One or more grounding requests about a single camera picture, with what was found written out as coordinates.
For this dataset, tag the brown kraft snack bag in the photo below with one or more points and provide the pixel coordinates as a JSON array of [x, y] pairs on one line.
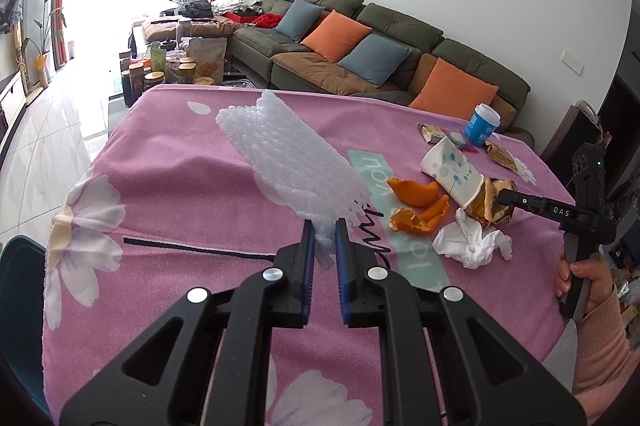
[[207, 56]]

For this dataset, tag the gold snack wrapper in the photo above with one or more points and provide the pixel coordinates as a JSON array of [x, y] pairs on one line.
[[487, 206], [431, 133], [502, 156]]

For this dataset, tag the blue cup with white lid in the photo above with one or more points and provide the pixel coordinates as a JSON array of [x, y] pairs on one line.
[[481, 123]]

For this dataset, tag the red cloth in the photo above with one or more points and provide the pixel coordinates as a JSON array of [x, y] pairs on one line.
[[266, 20]]

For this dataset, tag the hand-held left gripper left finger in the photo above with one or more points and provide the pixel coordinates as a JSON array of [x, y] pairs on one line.
[[307, 261]]

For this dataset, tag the pink flowered blanket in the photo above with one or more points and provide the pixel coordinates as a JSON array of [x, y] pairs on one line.
[[200, 186]]

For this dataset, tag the person's right forearm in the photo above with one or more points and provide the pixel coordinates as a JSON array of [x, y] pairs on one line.
[[605, 356]]

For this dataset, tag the white dotted paper cup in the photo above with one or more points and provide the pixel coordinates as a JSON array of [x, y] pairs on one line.
[[450, 171]]

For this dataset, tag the black bag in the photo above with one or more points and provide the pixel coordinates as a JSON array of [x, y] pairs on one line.
[[196, 8]]

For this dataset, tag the curled orange peel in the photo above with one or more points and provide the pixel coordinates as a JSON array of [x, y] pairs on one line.
[[417, 193]]

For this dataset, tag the cloth covered standing fan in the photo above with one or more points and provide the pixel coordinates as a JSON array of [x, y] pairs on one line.
[[10, 11]]

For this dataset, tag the group of glass jars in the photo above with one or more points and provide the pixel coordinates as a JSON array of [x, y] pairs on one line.
[[155, 78]]

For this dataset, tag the orange cushion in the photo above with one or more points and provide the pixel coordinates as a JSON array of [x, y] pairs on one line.
[[335, 36], [452, 91]]

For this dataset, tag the person's right hand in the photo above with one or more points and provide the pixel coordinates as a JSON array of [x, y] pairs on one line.
[[601, 282]]

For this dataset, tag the green sofa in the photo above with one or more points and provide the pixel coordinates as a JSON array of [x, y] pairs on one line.
[[400, 26]]

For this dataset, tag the tall plant in yellow pot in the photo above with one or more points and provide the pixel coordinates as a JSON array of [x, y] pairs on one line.
[[42, 61]]

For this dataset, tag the crumpled white tissue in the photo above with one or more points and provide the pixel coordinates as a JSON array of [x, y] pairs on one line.
[[470, 241]]

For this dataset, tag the white foam fruit net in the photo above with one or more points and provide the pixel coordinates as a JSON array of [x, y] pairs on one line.
[[290, 156]]

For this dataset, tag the pile of white cloths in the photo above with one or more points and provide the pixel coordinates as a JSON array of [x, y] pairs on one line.
[[237, 2]]

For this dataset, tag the brown ottoman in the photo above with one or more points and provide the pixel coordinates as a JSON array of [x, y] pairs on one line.
[[200, 28]]

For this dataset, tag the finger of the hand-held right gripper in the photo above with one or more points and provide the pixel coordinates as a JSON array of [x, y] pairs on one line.
[[525, 202]]

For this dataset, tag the blue grey cushion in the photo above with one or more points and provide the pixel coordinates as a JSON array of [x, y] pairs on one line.
[[375, 58], [300, 18]]

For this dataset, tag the white black tv cabinet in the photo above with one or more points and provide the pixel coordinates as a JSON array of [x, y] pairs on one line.
[[10, 106]]

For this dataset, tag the silver metal tray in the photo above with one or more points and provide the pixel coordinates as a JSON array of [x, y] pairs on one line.
[[241, 82]]

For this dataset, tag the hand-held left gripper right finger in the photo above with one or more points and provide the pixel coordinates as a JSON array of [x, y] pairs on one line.
[[342, 261]]

